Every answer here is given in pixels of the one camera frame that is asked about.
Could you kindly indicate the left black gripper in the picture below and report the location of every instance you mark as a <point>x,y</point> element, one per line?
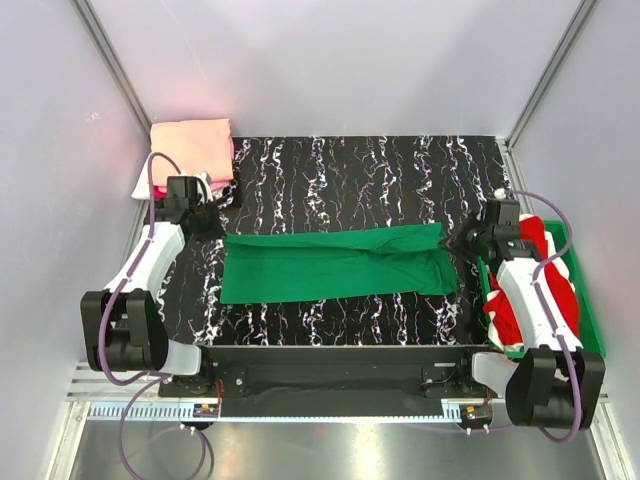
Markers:
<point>217,230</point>

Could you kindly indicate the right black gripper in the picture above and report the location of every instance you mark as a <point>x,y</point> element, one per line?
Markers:
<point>455,241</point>

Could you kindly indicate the green t shirt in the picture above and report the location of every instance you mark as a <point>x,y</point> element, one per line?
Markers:
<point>282,268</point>

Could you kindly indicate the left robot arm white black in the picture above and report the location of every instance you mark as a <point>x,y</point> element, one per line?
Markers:
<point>125,337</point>

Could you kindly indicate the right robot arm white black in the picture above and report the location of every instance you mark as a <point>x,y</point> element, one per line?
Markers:
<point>535,340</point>

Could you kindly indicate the folded pink t shirt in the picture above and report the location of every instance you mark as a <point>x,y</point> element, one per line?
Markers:
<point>216,189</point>

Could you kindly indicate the folded white t shirt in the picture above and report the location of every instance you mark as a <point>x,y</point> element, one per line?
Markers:
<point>141,189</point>

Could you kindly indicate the folded peach t shirt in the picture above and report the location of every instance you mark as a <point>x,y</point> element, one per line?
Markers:
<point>197,146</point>

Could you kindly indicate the green plastic bin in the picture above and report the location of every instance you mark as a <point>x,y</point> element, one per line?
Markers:
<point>590,332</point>

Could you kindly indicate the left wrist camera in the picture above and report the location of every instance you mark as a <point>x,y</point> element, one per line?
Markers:
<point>191,190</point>

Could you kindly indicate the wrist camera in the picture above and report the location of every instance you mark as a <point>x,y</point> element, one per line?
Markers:
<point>191,190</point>
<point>501,218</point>

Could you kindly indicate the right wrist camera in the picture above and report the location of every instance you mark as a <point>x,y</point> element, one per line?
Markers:
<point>501,218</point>

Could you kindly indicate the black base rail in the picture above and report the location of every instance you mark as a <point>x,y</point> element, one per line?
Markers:
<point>395,384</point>

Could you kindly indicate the aluminium frame rail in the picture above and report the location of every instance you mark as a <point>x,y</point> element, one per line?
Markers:
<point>110,400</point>

